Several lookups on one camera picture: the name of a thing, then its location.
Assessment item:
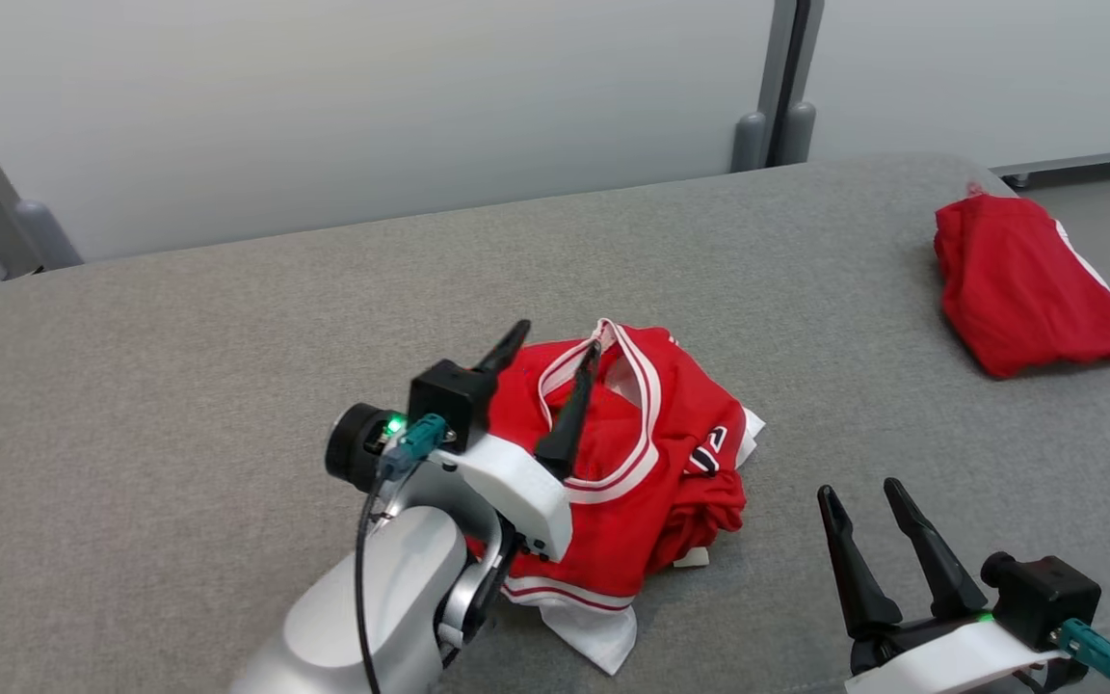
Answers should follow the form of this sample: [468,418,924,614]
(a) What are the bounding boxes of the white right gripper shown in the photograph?
[817,478,1069,694]

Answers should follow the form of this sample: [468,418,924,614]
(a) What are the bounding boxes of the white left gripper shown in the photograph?
[326,320,602,562]

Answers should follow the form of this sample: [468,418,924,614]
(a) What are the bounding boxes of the red Bulls 23 jersey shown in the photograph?
[468,318,766,676]

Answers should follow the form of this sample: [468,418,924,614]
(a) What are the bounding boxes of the red shorts with white stripe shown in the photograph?
[934,183,1110,380]

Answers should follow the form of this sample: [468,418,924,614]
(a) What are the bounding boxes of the grey partition foot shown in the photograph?
[730,111,768,173]
[772,101,816,167]
[13,200,84,271]

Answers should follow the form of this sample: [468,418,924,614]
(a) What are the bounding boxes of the white partition panel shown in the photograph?
[801,0,1110,173]
[0,0,780,269]

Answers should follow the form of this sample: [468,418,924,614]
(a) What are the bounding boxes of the black cable with teal plug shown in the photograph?
[1056,619,1110,694]
[355,414,448,694]

